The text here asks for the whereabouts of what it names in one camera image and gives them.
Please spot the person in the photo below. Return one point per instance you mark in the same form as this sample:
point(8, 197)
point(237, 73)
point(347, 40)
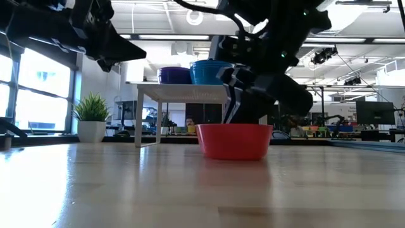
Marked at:
point(295, 128)
point(190, 122)

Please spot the black framed window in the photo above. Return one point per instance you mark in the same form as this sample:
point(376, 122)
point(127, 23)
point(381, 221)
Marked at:
point(41, 95)

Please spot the black background gantry frame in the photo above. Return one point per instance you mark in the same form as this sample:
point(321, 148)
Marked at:
point(322, 104)

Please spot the long ceiling light bar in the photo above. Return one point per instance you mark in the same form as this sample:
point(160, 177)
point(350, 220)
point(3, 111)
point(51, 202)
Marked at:
point(174, 37)

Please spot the red plastic mini bowl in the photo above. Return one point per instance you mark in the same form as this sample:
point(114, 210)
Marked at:
point(234, 142)

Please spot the black computer monitor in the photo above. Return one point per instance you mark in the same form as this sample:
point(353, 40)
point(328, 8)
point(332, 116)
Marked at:
point(375, 112)
point(126, 111)

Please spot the black hanging camera rig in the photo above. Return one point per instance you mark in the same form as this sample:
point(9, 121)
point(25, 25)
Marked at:
point(324, 55)

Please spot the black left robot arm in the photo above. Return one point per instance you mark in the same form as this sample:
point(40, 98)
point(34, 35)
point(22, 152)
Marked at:
point(31, 22)

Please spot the white perforated metal shelf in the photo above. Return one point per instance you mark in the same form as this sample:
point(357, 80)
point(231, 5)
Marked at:
point(183, 93)

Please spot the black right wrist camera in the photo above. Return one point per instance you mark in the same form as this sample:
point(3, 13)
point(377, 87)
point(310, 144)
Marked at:
point(284, 95)

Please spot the green plant in white pot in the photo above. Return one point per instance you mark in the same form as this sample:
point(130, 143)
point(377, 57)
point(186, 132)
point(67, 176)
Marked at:
point(91, 126)

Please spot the short ceiling light fixture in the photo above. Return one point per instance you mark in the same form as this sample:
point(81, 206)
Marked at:
point(364, 2)

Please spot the black background robot arm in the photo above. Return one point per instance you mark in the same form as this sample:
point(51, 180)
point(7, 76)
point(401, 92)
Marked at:
point(335, 118)

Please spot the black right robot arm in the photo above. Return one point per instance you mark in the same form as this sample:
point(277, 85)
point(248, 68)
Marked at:
point(278, 16)

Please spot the black ceiling device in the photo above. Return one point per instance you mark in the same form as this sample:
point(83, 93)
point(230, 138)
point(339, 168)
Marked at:
point(352, 81)

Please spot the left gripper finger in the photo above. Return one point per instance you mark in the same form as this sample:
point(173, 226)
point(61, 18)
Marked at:
point(117, 50)

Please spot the white rounded chair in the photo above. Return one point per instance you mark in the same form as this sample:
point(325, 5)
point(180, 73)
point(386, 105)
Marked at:
point(281, 135)

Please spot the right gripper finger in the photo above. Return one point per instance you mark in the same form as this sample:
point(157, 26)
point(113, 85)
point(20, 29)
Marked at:
point(229, 76)
point(245, 82)

